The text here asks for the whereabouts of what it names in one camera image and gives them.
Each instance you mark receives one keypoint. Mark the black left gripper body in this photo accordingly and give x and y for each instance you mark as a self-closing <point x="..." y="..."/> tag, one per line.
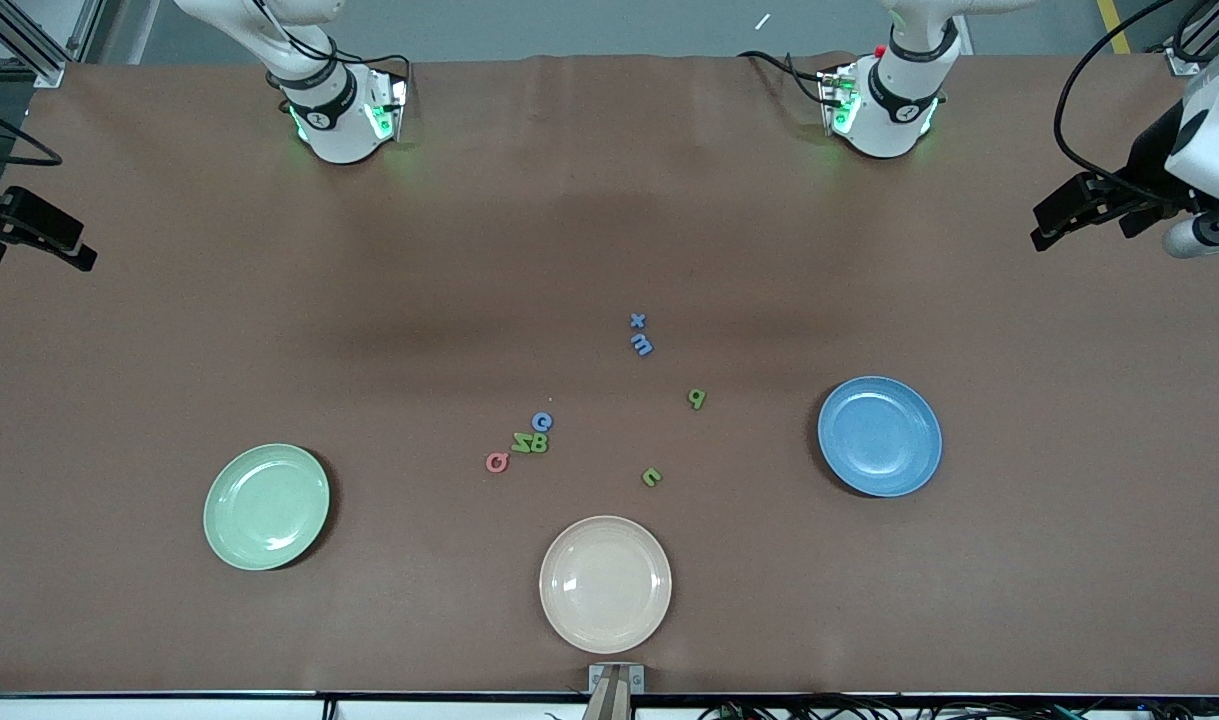
<point x="1147" y="167"/>

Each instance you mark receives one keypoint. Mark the green plate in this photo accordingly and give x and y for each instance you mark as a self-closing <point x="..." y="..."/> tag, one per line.
<point x="266" y="507"/>

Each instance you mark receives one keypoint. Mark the blue capital letter G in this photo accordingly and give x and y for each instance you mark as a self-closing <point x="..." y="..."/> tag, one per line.
<point x="542" y="421"/>

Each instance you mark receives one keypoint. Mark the brown table mat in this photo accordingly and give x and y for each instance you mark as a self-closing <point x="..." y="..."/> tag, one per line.
<point x="569" y="200"/>

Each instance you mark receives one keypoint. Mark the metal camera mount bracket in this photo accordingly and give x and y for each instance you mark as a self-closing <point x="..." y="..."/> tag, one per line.
<point x="616" y="690"/>

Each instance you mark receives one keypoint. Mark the blue plate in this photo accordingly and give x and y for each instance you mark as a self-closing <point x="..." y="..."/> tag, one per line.
<point x="879" y="437"/>

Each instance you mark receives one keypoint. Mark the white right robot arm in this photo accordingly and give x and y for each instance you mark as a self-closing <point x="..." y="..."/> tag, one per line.
<point x="339" y="130"/>

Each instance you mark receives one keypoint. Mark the green capital letter B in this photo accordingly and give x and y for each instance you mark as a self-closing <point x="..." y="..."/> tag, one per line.
<point x="539" y="445"/>

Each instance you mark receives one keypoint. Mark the green capital letter M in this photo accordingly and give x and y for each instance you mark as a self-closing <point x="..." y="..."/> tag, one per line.
<point x="521" y="443"/>

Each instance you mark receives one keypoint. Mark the green small letter q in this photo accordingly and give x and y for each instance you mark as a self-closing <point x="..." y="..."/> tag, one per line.
<point x="696" y="398"/>

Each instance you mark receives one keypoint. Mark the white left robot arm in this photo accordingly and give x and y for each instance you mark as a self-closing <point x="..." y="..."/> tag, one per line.
<point x="894" y="120"/>

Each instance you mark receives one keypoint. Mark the cream plate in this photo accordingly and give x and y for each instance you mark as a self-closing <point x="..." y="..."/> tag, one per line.
<point x="605" y="585"/>

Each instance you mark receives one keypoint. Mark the red letter Q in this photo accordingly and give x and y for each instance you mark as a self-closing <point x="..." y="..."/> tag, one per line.
<point x="496" y="462"/>

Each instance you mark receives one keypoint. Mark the aluminium frame profile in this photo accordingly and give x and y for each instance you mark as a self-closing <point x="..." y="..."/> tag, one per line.
<point x="1184" y="62"/>
<point x="29" y="45"/>

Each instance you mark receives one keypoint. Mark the blue small letter m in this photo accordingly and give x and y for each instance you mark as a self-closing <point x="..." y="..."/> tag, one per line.
<point x="642" y="346"/>

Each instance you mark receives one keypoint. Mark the green small letter c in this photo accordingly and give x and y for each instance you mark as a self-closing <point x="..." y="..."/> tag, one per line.
<point x="651" y="477"/>

